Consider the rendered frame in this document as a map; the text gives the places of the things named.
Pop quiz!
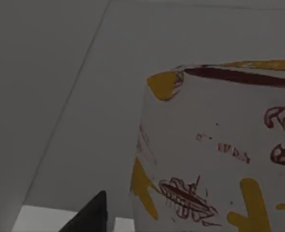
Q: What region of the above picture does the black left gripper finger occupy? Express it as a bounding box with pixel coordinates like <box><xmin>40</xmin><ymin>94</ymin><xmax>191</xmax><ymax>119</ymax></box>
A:
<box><xmin>59</xmin><ymin>190</ymin><xmax>108</xmax><ymax>232</ymax></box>

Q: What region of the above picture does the white printed paper bag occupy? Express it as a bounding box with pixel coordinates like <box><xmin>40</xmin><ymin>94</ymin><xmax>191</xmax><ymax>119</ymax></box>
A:
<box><xmin>129</xmin><ymin>59</ymin><xmax>285</xmax><ymax>232</ymax></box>

